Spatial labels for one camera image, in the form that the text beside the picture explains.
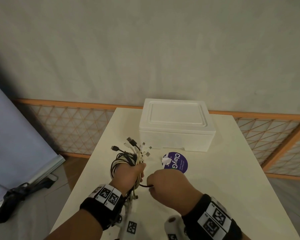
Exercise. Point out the purple round sticker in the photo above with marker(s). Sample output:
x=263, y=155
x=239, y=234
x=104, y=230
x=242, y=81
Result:
x=179, y=161

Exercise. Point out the person's left fingers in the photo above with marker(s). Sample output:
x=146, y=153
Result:
x=141, y=172

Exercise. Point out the person's right fingers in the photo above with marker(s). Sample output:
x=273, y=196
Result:
x=150, y=181

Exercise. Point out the black right wristband with markers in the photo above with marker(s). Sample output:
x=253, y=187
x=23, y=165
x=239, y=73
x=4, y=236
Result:
x=210, y=217

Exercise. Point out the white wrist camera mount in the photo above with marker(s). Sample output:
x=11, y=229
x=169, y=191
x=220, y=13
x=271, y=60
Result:
x=130, y=222
x=173, y=226

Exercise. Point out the wooden lattice screen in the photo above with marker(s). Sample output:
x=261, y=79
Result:
x=70, y=127

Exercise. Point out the white foam box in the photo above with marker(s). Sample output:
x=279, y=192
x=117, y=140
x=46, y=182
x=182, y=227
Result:
x=176, y=124

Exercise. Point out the black wristband with markers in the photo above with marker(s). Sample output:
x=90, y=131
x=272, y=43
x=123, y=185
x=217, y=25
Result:
x=210, y=217
x=100, y=204

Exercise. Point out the small crumpled white paper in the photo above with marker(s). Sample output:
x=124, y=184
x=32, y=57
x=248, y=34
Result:
x=166, y=160

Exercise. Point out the white roll-up panel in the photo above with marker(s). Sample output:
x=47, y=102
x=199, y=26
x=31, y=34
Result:
x=17, y=139

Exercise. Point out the person's right hand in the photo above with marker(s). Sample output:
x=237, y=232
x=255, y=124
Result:
x=172, y=187

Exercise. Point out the black left wristband with markers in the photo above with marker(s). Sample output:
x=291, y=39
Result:
x=100, y=204

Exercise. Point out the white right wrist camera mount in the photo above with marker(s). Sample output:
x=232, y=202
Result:
x=173, y=226

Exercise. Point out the person's left forearm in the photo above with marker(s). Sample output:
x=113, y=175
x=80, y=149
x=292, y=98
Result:
x=75, y=226

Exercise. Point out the person's left hand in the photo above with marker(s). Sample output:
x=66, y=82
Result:
x=125, y=176

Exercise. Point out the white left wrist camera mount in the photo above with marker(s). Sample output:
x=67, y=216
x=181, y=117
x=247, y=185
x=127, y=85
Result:
x=130, y=222

